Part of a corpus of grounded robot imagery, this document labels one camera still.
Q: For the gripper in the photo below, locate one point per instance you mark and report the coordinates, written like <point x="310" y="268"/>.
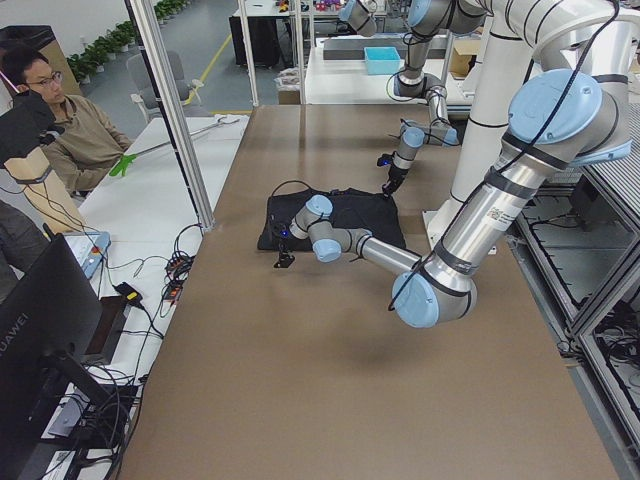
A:
<point x="393" y="178"/>
<point x="285" y="246"/>

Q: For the black printed t-shirt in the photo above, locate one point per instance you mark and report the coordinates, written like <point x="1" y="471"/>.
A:
<point x="352" y="208"/>

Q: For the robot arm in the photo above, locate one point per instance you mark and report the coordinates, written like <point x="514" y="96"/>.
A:
<point x="426" y="291"/>
<point x="425" y="100"/>

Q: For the power strip with orange plugs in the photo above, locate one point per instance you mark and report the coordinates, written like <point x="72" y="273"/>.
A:
<point x="177" y="270"/>

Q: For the blue plastic bin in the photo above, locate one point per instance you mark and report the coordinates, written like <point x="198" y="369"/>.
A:
<point x="383" y="60"/>

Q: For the black power adapter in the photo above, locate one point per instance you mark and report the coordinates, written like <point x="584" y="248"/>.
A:
<point x="131" y="294"/>

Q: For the green-tipped reaching tool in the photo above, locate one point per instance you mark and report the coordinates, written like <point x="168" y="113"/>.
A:
<point x="120" y="168"/>

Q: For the teach pendant with red button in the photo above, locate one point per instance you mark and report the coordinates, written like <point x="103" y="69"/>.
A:
<point x="89" y="249"/>

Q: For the man in beige sweater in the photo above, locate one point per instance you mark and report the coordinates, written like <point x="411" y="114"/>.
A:
<point x="90" y="145"/>

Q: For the grey office chair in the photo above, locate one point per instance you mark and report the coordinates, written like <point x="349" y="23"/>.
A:
<point x="147" y="93"/>

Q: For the black Huawei monitor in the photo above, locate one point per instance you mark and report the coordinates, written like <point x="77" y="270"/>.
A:
<point x="47" y="323"/>

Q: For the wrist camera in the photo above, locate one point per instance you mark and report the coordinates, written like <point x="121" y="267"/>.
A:
<point x="385" y="160"/>
<point x="279" y="232"/>

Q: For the aluminium frame post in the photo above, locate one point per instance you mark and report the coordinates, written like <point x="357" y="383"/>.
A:
<point x="151" y="45"/>

